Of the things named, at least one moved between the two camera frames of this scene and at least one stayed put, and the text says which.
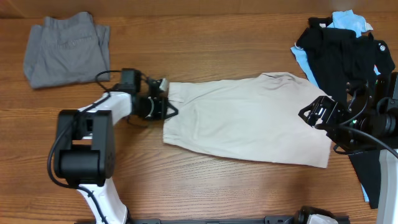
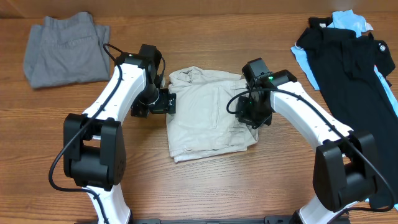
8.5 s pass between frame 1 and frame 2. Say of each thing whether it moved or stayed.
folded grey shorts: stayed
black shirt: stayed
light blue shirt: stayed
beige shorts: moved
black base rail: stayed
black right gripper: moved
